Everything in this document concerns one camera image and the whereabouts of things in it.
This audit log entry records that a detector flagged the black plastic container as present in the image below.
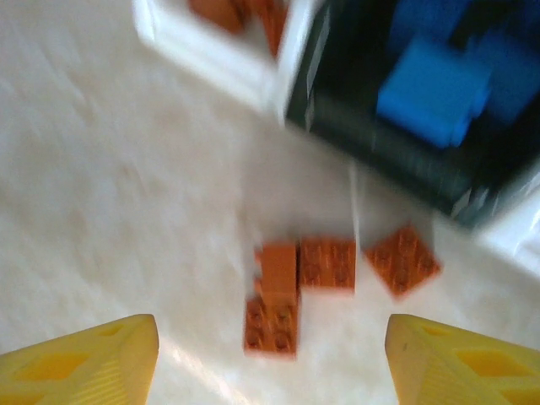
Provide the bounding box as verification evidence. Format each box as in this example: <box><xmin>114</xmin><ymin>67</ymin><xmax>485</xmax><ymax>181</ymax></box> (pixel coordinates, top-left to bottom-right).
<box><xmin>281</xmin><ymin>0</ymin><xmax>540</xmax><ymax>231</ymax></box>

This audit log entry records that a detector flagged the long blue lego brick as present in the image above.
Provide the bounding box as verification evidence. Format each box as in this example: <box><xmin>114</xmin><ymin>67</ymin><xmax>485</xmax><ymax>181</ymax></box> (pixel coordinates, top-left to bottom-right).
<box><xmin>459</xmin><ymin>0</ymin><xmax>540</xmax><ymax>128</ymax></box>

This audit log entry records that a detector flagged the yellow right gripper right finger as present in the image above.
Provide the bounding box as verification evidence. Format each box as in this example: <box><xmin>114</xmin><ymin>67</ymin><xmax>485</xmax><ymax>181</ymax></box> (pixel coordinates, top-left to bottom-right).
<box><xmin>385</xmin><ymin>313</ymin><xmax>540</xmax><ymax>405</ymax></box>

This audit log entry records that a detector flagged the white plastic container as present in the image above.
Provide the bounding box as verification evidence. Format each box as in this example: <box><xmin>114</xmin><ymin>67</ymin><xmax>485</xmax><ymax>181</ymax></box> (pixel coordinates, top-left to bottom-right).
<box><xmin>132</xmin><ymin>0</ymin><xmax>296</xmax><ymax>124</ymax></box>

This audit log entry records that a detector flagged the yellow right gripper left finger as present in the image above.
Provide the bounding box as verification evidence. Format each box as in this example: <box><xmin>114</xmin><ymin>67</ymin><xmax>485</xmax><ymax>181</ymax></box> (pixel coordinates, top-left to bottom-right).
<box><xmin>0</xmin><ymin>313</ymin><xmax>161</xmax><ymax>405</ymax></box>

